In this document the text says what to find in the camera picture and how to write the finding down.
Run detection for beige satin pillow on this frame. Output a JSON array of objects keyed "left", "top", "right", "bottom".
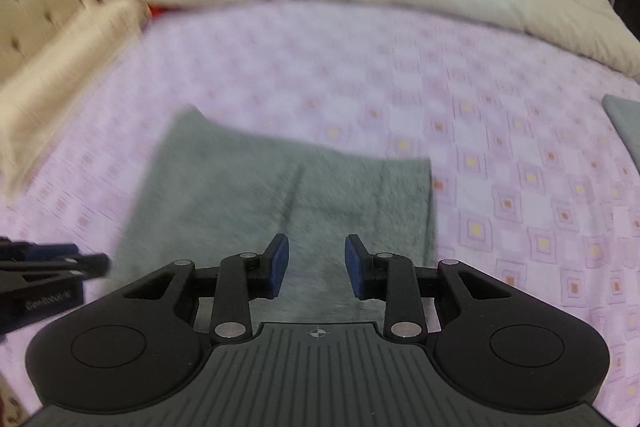
[{"left": 0, "top": 0, "right": 146, "bottom": 202}]

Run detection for folded grey cloth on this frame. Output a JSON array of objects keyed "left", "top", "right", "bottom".
[{"left": 602, "top": 94, "right": 640, "bottom": 148}]

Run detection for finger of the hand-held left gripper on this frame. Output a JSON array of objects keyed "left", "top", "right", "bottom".
[
  {"left": 0, "top": 237, "right": 82, "bottom": 263},
  {"left": 0, "top": 253, "right": 112, "bottom": 283}
]

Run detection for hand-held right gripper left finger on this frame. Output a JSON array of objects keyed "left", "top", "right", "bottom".
[{"left": 120, "top": 233, "right": 291, "bottom": 340}]

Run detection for purple checked bed sheet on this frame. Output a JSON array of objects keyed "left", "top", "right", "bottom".
[{"left": 0, "top": 0, "right": 640, "bottom": 413}]

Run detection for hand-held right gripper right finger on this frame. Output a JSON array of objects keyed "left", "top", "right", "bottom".
[{"left": 344, "top": 234, "right": 516, "bottom": 340}]

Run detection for grey speckled pants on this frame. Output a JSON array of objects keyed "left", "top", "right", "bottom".
[{"left": 115, "top": 107, "right": 438, "bottom": 323}]

